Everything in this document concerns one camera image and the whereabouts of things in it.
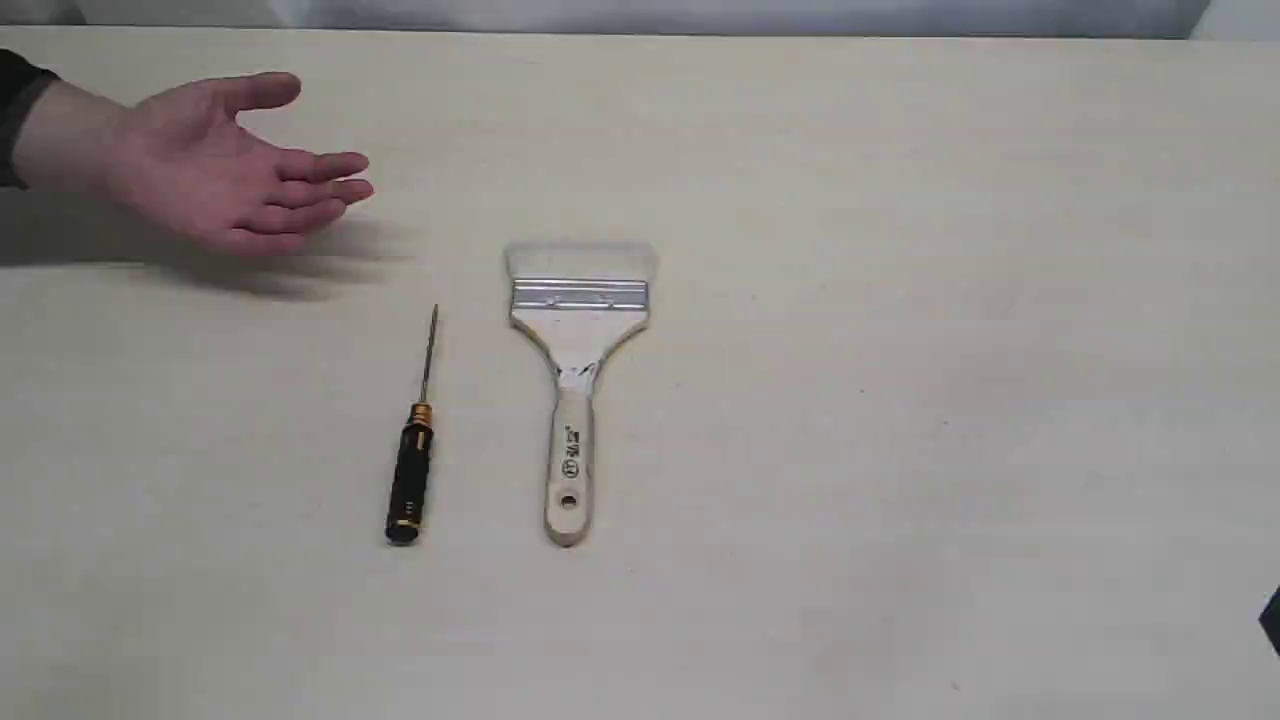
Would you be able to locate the open bare human hand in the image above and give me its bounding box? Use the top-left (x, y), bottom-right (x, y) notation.
top-left (100, 72), bottom-right (374, 256)

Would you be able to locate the black gold-trimmed screwdriver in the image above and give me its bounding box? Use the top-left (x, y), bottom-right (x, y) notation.
top-left (384, 304), bottom-right (439, 547)

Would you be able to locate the forearm in black sleeve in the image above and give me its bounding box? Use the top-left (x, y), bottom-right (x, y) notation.
top-left (1, 49), bottom-right (127, 193)

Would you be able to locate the white backdrop curtain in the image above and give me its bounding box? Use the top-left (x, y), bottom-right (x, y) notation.
top-left (0, 0), bottom-right (1280, 41)

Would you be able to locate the wide wooden-handled paint brush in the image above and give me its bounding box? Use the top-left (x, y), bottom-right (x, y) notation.
top-left (504, 241), bottom-right (657, 548)

